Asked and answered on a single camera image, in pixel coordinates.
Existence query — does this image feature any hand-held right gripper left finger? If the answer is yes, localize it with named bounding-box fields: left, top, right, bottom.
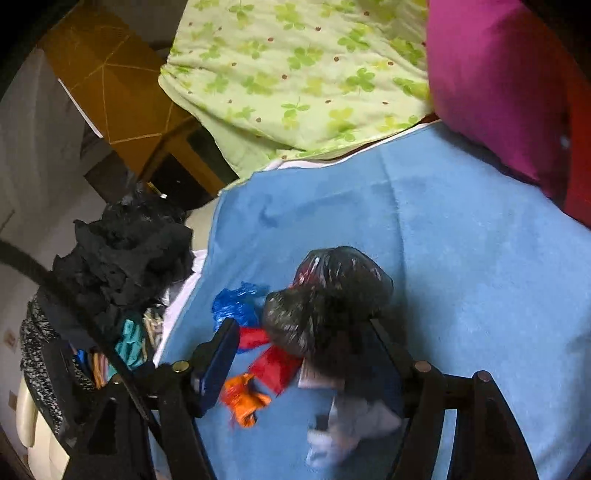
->
left=65, top=318, right=241, bottom=480

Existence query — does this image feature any teal cloth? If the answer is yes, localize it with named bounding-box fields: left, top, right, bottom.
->
left=113, top=318, right=148, bottom=370

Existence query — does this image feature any black plastic bag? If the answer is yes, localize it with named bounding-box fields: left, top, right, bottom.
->
left=291, top=246, right=395, bottom=324
left=262, top=288, right=352, bottom=358

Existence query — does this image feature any crumpled blue plastic bag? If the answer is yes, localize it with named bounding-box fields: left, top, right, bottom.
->
left=212, top=281, right=270, bottom=333

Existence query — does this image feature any white sheet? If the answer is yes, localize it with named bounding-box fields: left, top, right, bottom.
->
left=152, top=249, right=208, bottom=365

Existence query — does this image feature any pile of black clothes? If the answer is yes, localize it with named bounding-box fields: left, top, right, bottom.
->
left=37, top=182, right=195, bottom=337

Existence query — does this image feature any orange-brown wooden post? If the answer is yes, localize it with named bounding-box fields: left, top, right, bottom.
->
left=39, top=9, right=238, bottom=195

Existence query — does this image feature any red pillow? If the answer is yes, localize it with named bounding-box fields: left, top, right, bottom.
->
left=549, top=60, right=591, bottom=229

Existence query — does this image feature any green clover quilt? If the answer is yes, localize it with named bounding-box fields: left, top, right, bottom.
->
left=158, top=0, right=435, bottom=178

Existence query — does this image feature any red wrapper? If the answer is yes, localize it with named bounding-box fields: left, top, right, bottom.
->
left=249, top=345, right=303, bottom=395
left=238, top=327, right=272, bottom=354

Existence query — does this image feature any orange plastic bag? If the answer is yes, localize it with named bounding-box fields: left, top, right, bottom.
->
left=221, top=373, right=272, bottom=428

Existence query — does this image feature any black-white speckled garment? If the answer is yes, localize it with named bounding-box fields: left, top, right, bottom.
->
left=19, top=298, right=93, bottom=432

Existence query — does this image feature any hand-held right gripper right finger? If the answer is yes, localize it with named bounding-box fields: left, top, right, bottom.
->
left=365, top=318, right=539, bottom=480

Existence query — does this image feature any blue blanket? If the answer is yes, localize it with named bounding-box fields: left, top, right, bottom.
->
left=152, top=120, right=591, bottom=480

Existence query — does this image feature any magenta pillow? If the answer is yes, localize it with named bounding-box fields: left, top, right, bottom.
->
left=426, top=0, right=573, bottom=199

